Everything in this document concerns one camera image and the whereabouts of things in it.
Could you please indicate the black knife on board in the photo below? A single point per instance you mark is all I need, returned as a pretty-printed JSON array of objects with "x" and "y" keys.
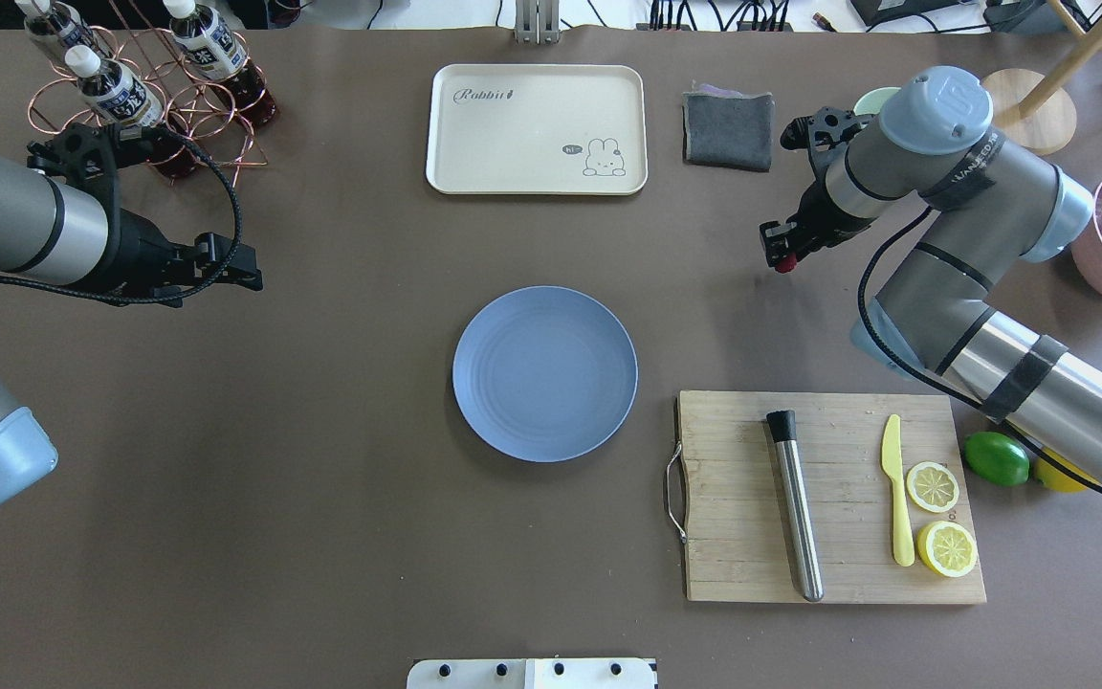
[{"x": 783, "y": 428}]

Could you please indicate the green lime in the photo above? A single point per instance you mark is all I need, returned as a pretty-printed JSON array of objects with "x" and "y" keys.
[{"x": 997, "y": 458}]

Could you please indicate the copper wire bottle rack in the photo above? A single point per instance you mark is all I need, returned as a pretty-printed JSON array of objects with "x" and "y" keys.
[{"x": 156, "y": 59}]

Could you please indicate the dark drink bottle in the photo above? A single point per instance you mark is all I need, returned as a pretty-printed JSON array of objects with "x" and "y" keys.
[
  {"x": 55, "y": 27},
  {"x": 116, "y": 94},
  {"x": 218, "y": 57}
]

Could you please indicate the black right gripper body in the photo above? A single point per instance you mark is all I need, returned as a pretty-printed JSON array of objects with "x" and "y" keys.
[{"x": 817, "y": 207}]

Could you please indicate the yellow lemon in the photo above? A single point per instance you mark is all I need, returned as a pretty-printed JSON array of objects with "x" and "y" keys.
[{"x": 1057, "y": 474}]

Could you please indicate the cream plastic tray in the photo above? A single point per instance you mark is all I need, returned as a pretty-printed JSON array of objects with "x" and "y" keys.
[{"x": 537, "y": 129}]

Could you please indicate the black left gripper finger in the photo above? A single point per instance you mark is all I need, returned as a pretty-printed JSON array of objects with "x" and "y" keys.
[{"x": 224, "y": 260}]

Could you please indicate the yellow plastic knife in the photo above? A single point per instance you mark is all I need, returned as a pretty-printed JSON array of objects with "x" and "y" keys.
[{"x": 892, "y": 465}]

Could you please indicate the lemon slice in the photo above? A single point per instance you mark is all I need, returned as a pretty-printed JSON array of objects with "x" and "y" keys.
[
  {"x": 947, "y": 548},
  {"x": 932, "y": 487}
]

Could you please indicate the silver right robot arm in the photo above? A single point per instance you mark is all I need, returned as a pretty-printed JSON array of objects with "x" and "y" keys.
[{"x": 996, "y": 203}]

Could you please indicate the grey folded cloth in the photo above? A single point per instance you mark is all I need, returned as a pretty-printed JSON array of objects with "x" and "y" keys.
[{"x": 728, "y": 128}]

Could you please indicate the red strawberry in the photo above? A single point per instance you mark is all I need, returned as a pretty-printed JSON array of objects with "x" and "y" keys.
[{"x": 786, "y": 264}]

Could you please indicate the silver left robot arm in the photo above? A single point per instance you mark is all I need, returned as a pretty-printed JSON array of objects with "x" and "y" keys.
[{"x": 26, "y": 215}]

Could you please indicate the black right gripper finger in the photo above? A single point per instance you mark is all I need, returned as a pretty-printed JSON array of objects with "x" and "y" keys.
[{"x": 780, "y": 239}]

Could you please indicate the wooden mug tree stand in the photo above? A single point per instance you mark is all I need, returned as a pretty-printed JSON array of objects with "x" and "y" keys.
[{"x": 1033, "y": 109}]

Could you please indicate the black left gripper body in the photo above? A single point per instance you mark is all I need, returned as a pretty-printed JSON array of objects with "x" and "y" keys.
[{"x": 142, "y": 251}]

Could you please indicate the mint green bowl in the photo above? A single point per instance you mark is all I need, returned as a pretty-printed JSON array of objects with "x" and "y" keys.
[{"x": 874, "y": 101}]

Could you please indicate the blue plate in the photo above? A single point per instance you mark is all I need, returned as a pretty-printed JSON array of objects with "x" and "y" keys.
[{"x": 545, "y": 374}]

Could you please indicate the wooden cutting board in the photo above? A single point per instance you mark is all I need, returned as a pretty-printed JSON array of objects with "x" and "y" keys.
[{"x": 738, "y": 548}]

